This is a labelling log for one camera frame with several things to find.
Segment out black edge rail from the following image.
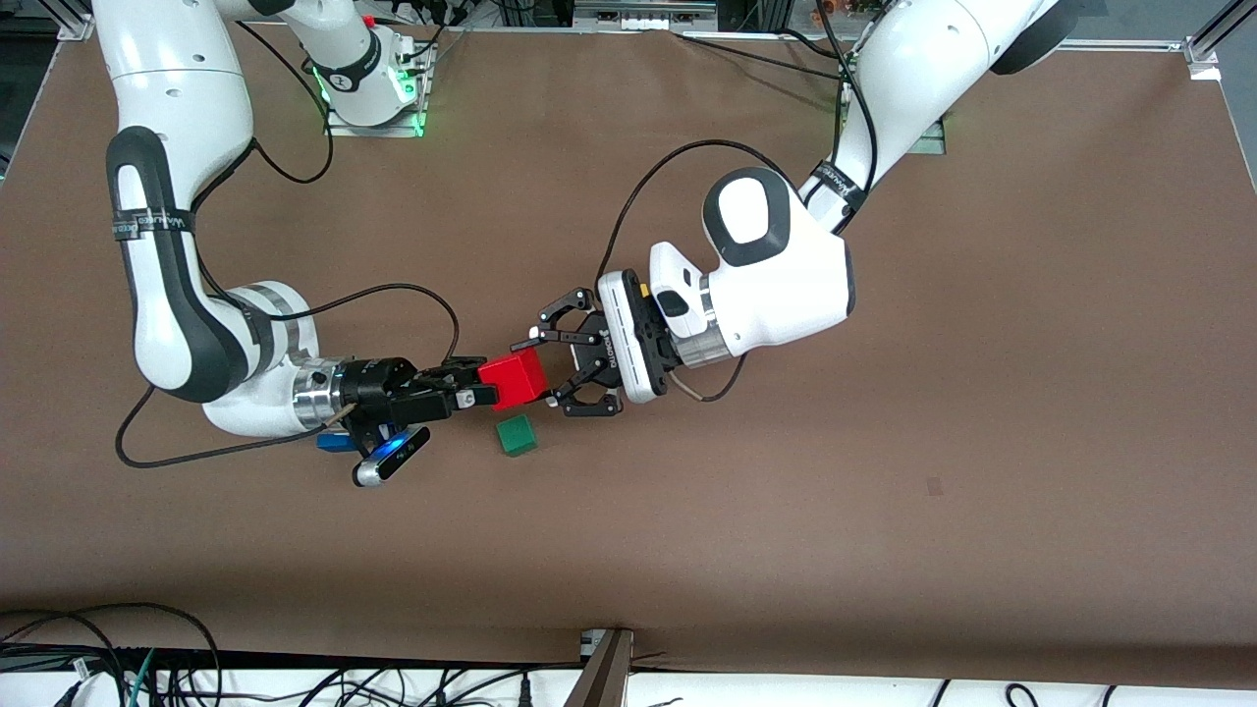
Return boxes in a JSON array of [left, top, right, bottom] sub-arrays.
[[0, 641, 590, 679]]

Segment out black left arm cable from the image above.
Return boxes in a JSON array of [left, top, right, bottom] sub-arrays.
[[594, 0, 880, 404]]

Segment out green cable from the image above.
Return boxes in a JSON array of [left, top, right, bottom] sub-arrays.
[[126, 648, 158, 707]]

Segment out grey power strip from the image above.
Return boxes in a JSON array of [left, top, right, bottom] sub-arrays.
[[573, 0, 720, 32]]

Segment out aluminium profile bar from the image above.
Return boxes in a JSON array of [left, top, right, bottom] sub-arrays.
[[565, 628, 636, 707]]

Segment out long black cable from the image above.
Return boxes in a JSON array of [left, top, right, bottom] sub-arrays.
[[673, 32, 850, 82]]

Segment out short black cable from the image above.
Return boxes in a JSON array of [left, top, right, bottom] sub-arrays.
[[781, 27, 844, 62]]

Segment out green wooden cube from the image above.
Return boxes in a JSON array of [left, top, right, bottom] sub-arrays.
[[495, 414, 538, 458]]

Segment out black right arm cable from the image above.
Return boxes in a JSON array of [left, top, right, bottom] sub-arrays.
[[115, 20, 463, 468]]

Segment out red wooden cube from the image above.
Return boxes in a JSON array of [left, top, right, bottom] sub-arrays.
[[478, 349, 548, 410]]

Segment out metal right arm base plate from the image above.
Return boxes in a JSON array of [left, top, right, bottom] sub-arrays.
[[324, 39, 433, 138]]

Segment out looped black cable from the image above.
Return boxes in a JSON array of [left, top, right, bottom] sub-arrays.
[[0, 602, 225, 707]]

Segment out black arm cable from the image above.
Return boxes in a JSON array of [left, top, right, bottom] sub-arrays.
[[115, 20, 463, 468], [594, 0, 880, 404]]

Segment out aluminium frame corner bracket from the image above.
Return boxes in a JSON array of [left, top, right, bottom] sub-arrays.
[[1183, 0, 1257, 82]]

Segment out brown table cover sheet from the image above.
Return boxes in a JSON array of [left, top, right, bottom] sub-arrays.
[[0, 18, 1257, 688]]

